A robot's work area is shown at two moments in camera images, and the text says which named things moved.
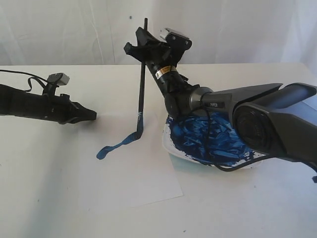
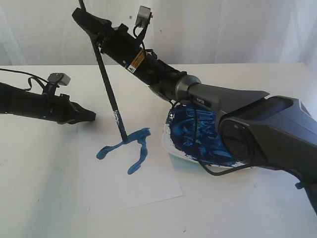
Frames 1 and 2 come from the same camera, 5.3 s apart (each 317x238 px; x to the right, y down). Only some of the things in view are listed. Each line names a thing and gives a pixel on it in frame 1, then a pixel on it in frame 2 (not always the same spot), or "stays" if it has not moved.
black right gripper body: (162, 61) to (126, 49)
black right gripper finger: (139, 53) to (92, 24)
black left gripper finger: (79, 110) stays
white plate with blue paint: (201, 142) stays
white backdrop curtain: (93, 32) stays
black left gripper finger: (88, 117) stays
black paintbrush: (139, 127) to (121, 124)
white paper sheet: (120, 168) stays
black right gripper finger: (145, 38) to (105, 24)
